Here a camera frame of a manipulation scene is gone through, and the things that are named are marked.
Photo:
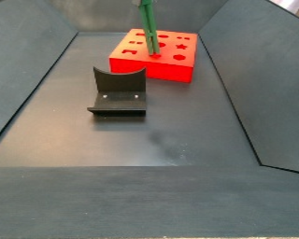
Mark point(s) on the green three prong object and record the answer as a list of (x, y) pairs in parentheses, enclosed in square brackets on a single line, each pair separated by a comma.
[(150, 26)]

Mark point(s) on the black curved fixture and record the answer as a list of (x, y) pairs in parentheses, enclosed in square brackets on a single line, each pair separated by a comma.
[(121, 93)]

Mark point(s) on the red block with shaped holes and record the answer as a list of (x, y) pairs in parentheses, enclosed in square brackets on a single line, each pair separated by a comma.
[(173, 65)]

